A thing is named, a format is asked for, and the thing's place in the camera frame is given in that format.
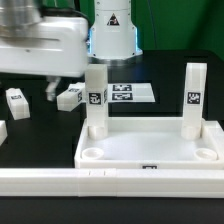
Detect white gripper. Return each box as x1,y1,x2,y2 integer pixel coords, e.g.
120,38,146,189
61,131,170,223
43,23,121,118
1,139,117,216
0,0,90,102

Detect white desk top tray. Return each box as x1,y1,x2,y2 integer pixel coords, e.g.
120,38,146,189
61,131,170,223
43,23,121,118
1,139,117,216
74,117,224,170

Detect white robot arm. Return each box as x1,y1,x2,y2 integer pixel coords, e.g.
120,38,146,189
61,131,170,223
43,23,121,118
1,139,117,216
0,0,142,100

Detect fiducial marker sheet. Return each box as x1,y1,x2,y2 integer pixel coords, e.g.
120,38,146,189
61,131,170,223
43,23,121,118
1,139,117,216
108,83,155,103

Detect white front fence rail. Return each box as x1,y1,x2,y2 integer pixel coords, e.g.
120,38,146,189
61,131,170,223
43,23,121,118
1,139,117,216
0,168,224,198

